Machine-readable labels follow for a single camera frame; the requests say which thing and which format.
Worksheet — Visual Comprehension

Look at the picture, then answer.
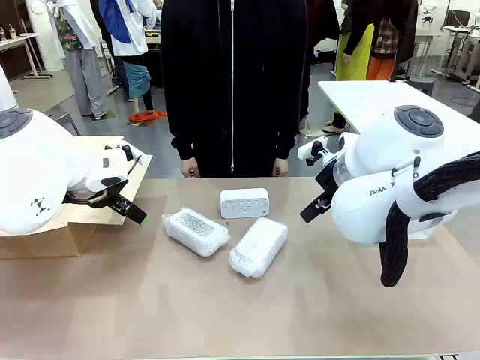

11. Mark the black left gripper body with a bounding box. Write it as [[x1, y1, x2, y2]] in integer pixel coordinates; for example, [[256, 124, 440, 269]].
[[65, 187, 127, 211]]

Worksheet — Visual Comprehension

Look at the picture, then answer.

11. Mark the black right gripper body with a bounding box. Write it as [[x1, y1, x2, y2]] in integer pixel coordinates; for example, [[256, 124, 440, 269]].
[[314, 159, 342, 200]]

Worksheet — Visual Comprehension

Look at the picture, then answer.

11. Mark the bubble-wrapped clock with dark display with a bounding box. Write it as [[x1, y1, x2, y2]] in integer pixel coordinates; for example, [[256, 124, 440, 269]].
[[161, 205, 231, 258]]

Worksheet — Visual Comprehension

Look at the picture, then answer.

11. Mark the bubble-wrapped white clock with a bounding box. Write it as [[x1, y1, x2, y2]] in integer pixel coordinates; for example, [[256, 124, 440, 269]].
[[229, 217, 289, 279]]

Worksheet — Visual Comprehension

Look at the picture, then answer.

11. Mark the unwrapped white clock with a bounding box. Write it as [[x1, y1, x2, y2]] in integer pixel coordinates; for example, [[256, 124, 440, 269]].
[[219, 188, 270, 220]]

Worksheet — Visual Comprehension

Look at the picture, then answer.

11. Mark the black-sleeved left forearm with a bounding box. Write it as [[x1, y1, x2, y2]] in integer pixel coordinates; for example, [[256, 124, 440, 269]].
[[275, 112, 302, 161]]

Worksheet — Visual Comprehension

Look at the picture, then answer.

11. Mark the black-sleeved right forearm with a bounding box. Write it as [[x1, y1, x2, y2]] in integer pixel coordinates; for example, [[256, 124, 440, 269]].
[[170, 112, 199, 161]]

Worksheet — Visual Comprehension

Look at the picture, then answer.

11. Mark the person's left hand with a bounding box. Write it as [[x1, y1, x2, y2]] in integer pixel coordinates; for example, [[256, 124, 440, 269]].
[[272, 157, 290, 177]]

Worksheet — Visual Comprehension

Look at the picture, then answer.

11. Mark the person's right hand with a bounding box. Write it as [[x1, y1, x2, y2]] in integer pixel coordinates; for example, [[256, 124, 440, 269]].
[[180, 157, 200, 179]]

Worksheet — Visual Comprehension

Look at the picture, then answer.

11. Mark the open cardboard box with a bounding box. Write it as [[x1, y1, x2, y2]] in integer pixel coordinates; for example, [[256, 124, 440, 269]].
[[0, 134, 154, 260]]

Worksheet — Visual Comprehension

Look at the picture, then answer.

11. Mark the white table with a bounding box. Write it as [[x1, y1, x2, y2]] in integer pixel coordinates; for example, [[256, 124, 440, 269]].
[[317, 79, 480, 146]]

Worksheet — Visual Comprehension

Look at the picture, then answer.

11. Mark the orange cloth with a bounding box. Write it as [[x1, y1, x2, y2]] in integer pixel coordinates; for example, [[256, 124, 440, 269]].
[[128, 109, 169, 123]]

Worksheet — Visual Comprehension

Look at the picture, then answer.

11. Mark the grey plastic stool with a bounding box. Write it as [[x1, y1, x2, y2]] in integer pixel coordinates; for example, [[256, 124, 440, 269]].
[[43, 110, 82, 137], [406, 76, 434, 95]]

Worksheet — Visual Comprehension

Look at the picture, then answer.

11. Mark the person in plaid and orange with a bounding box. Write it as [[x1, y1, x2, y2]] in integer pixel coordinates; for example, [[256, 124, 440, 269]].
[[367, 14, 399, 82]]

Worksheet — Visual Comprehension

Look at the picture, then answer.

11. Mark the person in yellow apron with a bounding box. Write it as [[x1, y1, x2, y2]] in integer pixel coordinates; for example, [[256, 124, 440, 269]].
[[324, 0, 376, 134]]

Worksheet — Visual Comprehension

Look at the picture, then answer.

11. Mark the person torso in black jacket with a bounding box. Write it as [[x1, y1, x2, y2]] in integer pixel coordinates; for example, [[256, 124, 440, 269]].
[[160, 0, 312, 179]]

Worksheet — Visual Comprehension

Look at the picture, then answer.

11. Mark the person in white and blue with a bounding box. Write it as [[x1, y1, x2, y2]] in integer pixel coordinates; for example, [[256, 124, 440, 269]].
[[99, 0, 158, 113]]

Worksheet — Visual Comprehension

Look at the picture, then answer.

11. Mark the wooden background table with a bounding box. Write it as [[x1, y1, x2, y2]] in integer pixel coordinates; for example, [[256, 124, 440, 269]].
[[0, 32, 53, 80]]

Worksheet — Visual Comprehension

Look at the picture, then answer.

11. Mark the white rounded machine housing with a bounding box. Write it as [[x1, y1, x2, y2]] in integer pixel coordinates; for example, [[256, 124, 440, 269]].
[[25, 0, 67, 72]]

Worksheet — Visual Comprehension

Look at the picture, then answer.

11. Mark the background desk with equipment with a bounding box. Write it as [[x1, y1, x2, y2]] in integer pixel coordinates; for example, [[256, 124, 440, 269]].
[[430, 9, 480, 86]]

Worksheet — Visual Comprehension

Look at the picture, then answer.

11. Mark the small white humanoid robot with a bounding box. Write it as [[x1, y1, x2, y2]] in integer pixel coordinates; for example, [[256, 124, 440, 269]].
[[419, 0, 437, 24]]

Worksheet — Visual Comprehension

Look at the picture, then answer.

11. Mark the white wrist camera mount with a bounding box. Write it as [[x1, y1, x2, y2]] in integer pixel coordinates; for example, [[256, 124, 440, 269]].
[[298, 136, 329, 166], [103, 144, 144, 176]]

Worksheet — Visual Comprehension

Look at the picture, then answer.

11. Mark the black braided cable sleeve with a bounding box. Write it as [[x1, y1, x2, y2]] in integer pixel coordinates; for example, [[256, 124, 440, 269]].
[[379, 151, 480, 288]]

